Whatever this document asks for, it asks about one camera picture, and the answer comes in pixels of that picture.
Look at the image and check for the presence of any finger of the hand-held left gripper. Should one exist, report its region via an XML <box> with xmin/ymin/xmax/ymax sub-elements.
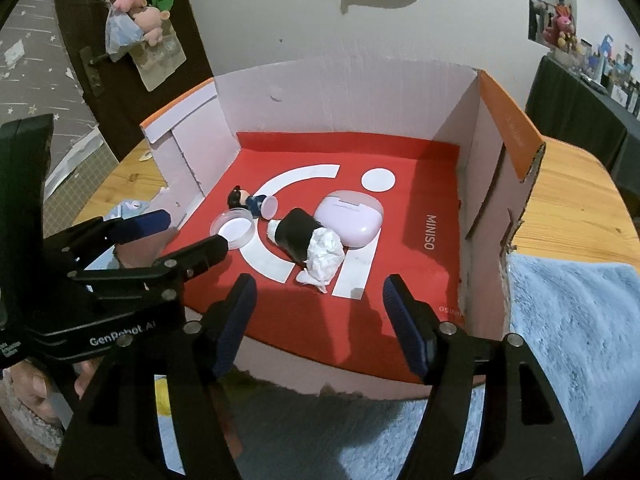
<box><xmin>42</xmin><ymin>209</ymin><xmax>172</xmax><ymax>277</ymax></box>
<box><xmin>67</xmin><ymin>234</ymin><xmax>230</xmax><ymax>302</ymax></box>

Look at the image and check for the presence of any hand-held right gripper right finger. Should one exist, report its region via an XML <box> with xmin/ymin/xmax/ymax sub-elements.
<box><xmin>382</xmin><ymin>274</ymin><xmax>598</xmax><ymax>480</ymax></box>

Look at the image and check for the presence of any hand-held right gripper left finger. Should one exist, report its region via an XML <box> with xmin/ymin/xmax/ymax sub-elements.
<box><xmin>52</xmin><ymin>273</ymin><xmax>258</xmax><ymax>480</ymax></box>

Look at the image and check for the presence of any dark-haired boy figurine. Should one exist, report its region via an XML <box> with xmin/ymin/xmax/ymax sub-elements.
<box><xmin>227</xmin><ymin>186</ymin><xmax>279</xmax><ymax>220</ymax></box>

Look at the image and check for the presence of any black roll with white tissue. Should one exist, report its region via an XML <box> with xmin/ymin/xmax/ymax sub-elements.
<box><xmin>265</xmin><ymin>208</ymin><xmax>346</xmax><ymax>295</ymax></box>

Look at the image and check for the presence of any pink earbud case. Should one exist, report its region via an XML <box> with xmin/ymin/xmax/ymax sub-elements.
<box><xmin>314</xmin><ymin>189</ymin><xmax>385</xmax><ymax>248</ymax></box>

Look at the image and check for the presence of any orange cardboard box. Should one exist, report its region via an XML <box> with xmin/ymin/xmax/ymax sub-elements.
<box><xmin>140</xmin><ymin>57</ymin><xmax>547</xmax><ymax>401</ymax></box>

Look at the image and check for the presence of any person's left hand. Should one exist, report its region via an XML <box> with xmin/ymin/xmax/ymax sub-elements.
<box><xmin>0</xmin><ymin>360</ymin><xmax>98</xmax><ymax>428</ymax></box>

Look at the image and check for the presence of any dark wooden door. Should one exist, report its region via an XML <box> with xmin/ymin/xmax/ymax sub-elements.
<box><xmin>47</xmin><ymin>0</ymin><xmax>216</xmax><ymax>161</ymax></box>

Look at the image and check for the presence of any blue fluffy towel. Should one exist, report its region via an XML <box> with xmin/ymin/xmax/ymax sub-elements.
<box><xmin>102</xmin><ymin>199</ymin><xmax>640</xmax><ymax>480</ymax></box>

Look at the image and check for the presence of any pink pig plush toy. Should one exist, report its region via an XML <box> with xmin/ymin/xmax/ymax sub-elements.
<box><xmin>131</xmin><ymin>6</ymin><xmax>166</xmax><ymax>46</ymax></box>

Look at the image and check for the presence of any dark cloth-covered table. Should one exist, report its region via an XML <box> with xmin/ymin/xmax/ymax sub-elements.
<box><xmin>525</xmin><ymin>55</ymin><xmax>640</xmax><ymax>196</ymax></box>

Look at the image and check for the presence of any row of bottles and boxes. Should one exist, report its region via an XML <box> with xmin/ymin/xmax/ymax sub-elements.
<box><xmin>565</xmin><ymin>35</ymin><xmax>640</xmax><ymax>121</ymax></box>

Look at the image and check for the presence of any pink plush rabbit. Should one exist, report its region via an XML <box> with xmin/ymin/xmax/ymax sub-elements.
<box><xmin>545</xmin><ymin>4</ymin><xmax>576</xmax><ymax>48</ymax></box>

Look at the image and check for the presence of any metal door handle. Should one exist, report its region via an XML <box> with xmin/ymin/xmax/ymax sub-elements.
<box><xmin>80</xmin><ymin>46</ymin><xmax>108</xmax><ymax>97</ymax></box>

